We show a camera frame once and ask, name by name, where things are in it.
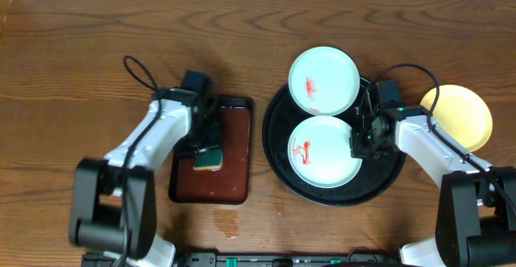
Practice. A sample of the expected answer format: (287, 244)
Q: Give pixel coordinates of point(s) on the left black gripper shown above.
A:
(208, 143)

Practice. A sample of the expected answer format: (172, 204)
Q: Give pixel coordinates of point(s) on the black rectangular water tray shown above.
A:
(229, 185)

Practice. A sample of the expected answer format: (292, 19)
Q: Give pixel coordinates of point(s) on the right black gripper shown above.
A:
(358, 149)

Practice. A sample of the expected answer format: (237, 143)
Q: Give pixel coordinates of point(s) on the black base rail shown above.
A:
(209, 259)

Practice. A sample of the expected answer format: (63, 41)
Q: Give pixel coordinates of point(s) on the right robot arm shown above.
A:
(475, 223)

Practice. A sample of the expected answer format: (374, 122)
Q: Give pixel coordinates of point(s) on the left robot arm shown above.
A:
(114, 199)

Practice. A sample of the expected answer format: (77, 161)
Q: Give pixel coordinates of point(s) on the yellow plate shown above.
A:
(464, 115)

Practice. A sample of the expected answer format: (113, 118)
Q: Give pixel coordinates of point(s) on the green scouring sponge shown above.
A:
(211, 160)

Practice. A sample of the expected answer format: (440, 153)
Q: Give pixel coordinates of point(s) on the black round serving tray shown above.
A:
(373, 178)

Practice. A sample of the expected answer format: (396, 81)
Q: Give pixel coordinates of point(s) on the light blue plate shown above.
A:
(324, 81)
(319, 152)

